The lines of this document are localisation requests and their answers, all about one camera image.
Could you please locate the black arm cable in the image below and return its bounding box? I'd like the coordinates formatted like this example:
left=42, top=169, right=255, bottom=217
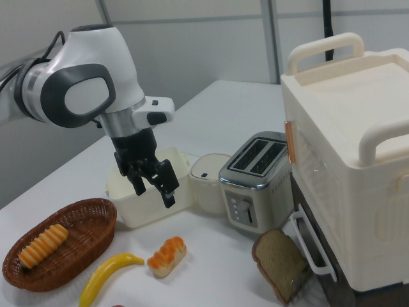
left=0, top=30, right=70, bottom=94

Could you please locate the brown wicker basket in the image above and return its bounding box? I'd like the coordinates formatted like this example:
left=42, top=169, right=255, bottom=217
left=1, top=198, right=118, bottom=293

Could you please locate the white round lidded container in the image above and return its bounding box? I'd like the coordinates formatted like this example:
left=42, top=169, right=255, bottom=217
left=189, top=153, right=233, bottom=216

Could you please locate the black pole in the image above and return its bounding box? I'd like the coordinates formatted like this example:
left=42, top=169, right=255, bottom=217
left=320, top=0, right=337, bottom=61

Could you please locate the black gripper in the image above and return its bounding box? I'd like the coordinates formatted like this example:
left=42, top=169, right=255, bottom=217
left=110, top=127, right=180, bottom=209

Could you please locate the striped orange bread roll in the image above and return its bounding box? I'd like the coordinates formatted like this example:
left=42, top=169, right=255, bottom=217
left=18, top=223, right=70, bottom=269

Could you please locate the orange glazed bread loaf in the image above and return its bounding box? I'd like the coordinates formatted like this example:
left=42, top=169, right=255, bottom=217
left=146, top=236, right=187, bottom=278

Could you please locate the white cabinet door handle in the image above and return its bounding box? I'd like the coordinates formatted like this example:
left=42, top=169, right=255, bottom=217
left=289, top=210, right=338, bottom=283

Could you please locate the white square plastic bin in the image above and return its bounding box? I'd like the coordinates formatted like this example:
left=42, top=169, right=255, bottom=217
left=104, top=146, right=194, bottom=228

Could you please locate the silver two-slot toaster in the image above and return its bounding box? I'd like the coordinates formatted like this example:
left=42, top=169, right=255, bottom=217
left=218, top=130, right=294, bottom=235

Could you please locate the large cream toy oven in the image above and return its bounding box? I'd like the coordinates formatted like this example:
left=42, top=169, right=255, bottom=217
left=280, top=31, right=409, bottom=294

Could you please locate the yellow toy banana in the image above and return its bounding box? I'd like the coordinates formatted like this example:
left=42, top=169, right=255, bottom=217
left=78, top=253, right=145, bottom=307

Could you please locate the brown bread slice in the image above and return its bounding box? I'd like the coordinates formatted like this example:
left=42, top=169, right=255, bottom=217
left=251, top=228, right=309, bottom=304

